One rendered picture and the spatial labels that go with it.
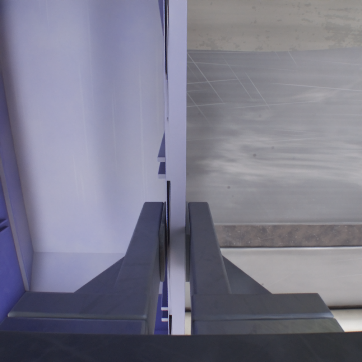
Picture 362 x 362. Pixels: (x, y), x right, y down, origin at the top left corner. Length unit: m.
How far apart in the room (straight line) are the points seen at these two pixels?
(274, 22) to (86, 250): 0.33
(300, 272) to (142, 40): 0.37
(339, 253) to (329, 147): 0.16
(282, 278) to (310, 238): 0.07
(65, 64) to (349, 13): 0.31
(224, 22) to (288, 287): 0.37
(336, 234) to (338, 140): 0.14
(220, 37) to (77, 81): 0.16
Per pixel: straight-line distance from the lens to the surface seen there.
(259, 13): 0.35
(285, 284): 0.45
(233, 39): 0.34
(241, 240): 0.39
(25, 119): 0.30
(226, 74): 0.33
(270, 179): 0.36
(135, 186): 0.28
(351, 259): 0.46
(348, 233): 0.45
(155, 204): 0.15
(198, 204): 0.15
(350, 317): 0.50
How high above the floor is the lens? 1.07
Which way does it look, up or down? 73 degrees down
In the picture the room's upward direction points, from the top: 180 degrees counter-clockwise
